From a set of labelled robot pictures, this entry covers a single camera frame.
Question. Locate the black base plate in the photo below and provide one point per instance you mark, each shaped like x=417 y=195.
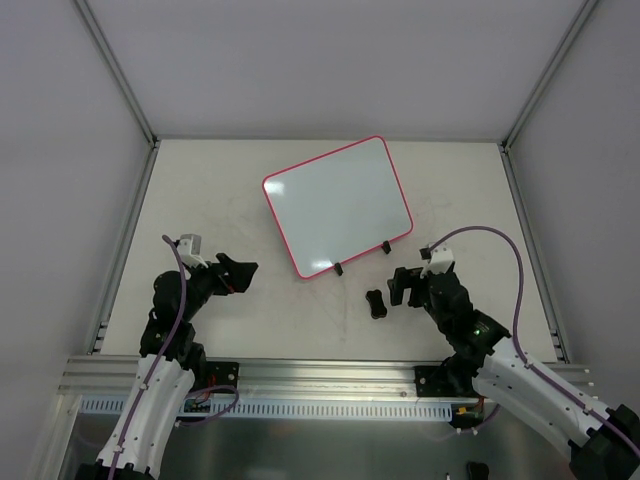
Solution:
x=222 y=374
x=442 y=382

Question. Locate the aluminium front rail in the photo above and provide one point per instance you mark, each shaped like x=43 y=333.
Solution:
x=262 y=378

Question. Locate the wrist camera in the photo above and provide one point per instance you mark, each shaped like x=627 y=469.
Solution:
x=188 y=247
x=438 y=259

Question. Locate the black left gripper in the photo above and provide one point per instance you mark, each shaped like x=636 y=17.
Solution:
x=222 y=275

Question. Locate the pink framed whiteboard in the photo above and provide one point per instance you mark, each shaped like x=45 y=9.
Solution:
x=338 y=206

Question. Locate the whiteboard wire stand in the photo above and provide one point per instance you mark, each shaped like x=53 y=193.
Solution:
x=339 y=269

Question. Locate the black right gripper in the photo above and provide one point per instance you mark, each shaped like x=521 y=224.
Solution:
x=416 y=288

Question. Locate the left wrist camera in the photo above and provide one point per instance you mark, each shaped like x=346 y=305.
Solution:
x=188 y=247

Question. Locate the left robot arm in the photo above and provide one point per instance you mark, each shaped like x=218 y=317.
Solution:
x=172 y=368

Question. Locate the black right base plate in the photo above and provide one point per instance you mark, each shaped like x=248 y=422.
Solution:
x=442 y=382

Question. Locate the black whiteboard eraser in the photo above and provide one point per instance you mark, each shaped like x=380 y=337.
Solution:
x=376 y=304

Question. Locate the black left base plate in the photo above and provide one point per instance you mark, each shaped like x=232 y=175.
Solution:
x=222 y=374

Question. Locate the white slotted cable duct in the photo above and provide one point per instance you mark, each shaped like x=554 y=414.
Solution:
x=291 y=409

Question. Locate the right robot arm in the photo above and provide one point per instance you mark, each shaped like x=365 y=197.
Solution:
x=599 y=442

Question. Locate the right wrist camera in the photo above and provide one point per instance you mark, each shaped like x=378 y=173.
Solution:
x=438 y=259

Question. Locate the black object on floor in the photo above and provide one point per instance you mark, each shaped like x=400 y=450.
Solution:
x=477 y=471

